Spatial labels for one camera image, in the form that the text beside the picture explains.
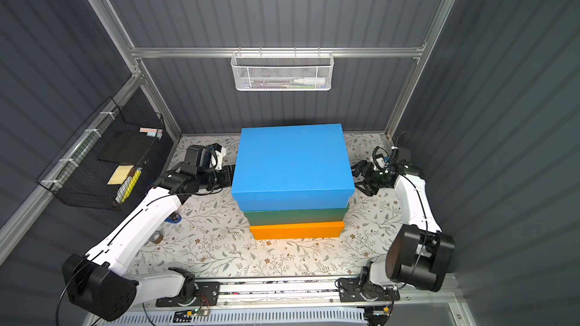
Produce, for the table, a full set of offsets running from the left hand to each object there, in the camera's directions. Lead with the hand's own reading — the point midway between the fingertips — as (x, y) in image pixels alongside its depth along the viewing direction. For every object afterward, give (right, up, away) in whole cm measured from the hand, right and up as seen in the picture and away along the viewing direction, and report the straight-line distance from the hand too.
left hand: (237, 175), depth 77 cm
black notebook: (-40, +10, +1) cm, 41 cm away
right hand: (+42, -1, +4) cm, 42 cm away
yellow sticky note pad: (-37, +1, -5) cm, 37 cm away
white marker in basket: (+26, +38, +17) cm, 50 cm away
